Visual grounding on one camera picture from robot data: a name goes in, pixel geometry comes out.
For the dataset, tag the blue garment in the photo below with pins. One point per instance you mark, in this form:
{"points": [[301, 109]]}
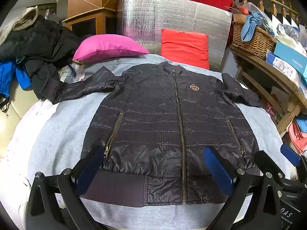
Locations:
{"points": [[7, 76]]}

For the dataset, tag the clear plastic package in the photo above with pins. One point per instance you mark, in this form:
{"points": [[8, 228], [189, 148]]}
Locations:
{"points": [[287, 32]]}

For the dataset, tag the beige fleece garment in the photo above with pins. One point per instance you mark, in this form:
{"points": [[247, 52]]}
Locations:
{"points": [[21, 21]]}

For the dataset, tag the wicker basket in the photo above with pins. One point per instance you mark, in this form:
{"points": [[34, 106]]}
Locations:
{"points": [[254, 40]]}

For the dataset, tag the silver foil insulation mat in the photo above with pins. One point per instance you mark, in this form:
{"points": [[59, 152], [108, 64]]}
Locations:
{"points": [[168, 14]]}

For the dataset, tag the light blue cloth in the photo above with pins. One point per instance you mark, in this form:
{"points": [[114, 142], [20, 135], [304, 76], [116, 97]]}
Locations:
{"points": [[251, 21]]}

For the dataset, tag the blue cardboard box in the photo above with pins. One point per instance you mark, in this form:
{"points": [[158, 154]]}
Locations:
{"points": [[290, 57]]}

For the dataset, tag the dark quilted zip jacket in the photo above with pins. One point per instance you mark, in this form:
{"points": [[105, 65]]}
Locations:
{"points": [[153, 115]]}

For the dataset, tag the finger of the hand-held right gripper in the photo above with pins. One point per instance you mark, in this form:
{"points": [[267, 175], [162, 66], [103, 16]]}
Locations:
{"points": [[269, 164], [290, 154]]}

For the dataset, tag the red pillow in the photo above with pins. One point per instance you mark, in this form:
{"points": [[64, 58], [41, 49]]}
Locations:
{"points": [[184, 46]]}

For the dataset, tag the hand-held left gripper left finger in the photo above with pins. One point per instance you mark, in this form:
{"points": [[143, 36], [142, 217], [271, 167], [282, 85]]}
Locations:
{"points": [[90, 170]]}

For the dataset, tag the pink pillow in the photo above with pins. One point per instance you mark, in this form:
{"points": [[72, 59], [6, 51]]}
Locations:
{"points": [[108, 46]]}

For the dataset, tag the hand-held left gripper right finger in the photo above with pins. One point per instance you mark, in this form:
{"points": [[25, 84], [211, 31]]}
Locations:
{"points": [[217, 170]]}

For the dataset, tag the wooden side table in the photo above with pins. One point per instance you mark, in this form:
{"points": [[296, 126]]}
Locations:
{"points": [[283, 81]]}

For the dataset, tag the grey blanket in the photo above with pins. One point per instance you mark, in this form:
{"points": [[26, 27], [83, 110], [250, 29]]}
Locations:
{"points": [[72, 124]]}

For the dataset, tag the beige sofa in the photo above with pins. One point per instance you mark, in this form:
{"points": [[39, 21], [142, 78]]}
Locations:
{"points": [[16, 110]]}

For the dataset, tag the pile of black clothes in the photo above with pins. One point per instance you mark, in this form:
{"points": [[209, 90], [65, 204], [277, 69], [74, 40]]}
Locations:
{"points": [[40, 45]]}

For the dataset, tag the wooden cabinet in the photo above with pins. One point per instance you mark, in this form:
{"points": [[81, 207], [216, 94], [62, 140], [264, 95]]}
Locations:
{"points": [[84, 0]]}

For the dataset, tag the clear plastic bag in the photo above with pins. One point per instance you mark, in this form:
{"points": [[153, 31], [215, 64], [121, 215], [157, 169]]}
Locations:
{"points": [[72, 71]]}

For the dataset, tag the pink cloth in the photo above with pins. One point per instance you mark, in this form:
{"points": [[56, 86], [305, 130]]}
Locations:
{"points": [[296, 134]]}

